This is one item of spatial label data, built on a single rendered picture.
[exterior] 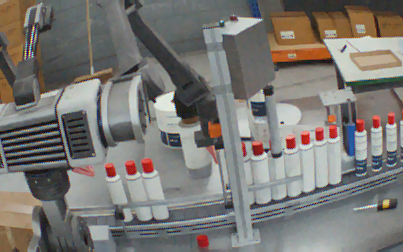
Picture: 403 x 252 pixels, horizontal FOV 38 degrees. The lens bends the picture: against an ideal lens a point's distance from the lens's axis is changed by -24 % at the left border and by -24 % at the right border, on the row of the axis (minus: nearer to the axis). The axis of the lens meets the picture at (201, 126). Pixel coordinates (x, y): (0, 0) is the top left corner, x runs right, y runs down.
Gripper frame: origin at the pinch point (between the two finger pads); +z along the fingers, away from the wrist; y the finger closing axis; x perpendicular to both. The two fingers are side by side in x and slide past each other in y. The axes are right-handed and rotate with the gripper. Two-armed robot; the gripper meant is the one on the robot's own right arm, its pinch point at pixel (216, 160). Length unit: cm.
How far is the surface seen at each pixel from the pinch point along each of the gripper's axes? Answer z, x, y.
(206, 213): 13.7, 8.0, 5.5
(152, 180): -1.2, 9.0, 19.0
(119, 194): 2.6, 8.7, 30.8
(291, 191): 11.3, 9.2, -21.8
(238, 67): -36.1, 23.8, -10.4
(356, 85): 25, -103, -74
